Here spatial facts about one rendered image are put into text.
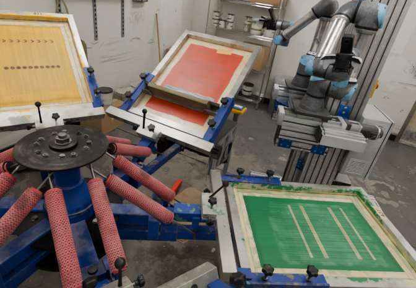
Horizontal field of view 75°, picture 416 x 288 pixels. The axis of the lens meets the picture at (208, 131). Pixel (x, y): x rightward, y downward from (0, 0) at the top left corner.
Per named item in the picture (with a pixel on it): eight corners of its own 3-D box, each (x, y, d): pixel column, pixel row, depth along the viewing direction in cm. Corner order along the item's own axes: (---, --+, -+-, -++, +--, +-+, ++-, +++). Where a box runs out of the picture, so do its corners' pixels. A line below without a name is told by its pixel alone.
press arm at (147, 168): (202, 127, 219) (202, 121, 217) (208, 129, 217) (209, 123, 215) (70, 230, 118) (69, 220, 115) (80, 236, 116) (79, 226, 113)
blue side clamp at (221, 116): (226, 103, 164) (226, 95, 159) (234, 105, 163) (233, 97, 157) (204, 142, 151) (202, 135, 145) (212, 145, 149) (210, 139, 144)
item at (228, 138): (221, 153, 233) (228, 119, 218) (230, 157, 230) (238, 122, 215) (195, 181, 195) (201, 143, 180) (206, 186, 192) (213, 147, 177)
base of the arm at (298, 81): (307, 83, 228) (311, 72, 223) (311, 89, 214) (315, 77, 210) (290, 80, 229) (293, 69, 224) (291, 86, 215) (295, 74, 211)
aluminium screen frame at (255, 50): (186, 33, 203) (186, 29, 200) (261, 51, 184) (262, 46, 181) (125, 113, 168) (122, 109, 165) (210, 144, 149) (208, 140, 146)
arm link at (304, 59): (294, 72, 215) (299, 54, 209) (299, 69, 225) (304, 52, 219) (309, 76, 210) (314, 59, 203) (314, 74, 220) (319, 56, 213)
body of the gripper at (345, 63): (349, 75, 116) (353, 70, 126) (354, 54, 113) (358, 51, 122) (330, 72, 120) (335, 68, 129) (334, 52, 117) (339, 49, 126)
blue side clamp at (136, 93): (151, 79, 183) (147, 72, 177) (157, 81, 181) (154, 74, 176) (125, 113, 170) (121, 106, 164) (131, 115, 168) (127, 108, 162)
